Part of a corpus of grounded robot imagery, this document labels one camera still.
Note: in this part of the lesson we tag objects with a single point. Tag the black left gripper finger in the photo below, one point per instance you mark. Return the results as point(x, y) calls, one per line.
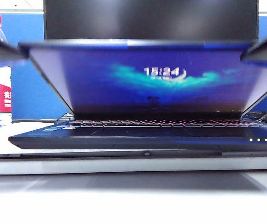
point(0, 52)

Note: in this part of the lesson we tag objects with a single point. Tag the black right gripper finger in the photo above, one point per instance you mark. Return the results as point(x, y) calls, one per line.
point(266, 52)

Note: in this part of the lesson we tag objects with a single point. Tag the black Hasee laptop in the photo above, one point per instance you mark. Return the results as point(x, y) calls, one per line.
point(147, 88)

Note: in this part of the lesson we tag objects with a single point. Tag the blue desk partition panel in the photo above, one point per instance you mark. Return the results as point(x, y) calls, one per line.
point(28, 93)

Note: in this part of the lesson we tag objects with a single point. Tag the black keyboard with white keys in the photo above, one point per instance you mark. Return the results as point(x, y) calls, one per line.
point(64, 116)

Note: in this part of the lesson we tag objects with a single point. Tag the black ASUS monitor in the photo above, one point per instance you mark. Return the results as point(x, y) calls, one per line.
point(147, 18)

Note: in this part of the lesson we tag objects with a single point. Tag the white desk slab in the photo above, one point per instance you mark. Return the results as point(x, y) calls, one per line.
point(124, 166)

